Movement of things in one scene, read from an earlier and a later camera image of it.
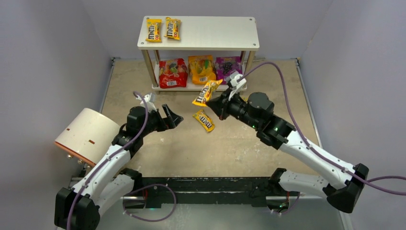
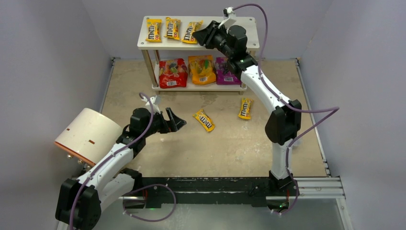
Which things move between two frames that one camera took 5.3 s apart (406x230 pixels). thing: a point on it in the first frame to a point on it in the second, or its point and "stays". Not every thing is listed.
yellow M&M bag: [205, 120] stays
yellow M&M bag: [153, 30] stays
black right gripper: [225, 105] to [208, 34]
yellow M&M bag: [206, 93] to [193, 27]
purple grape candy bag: [225, 65] stays
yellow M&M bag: [173, 28] stays
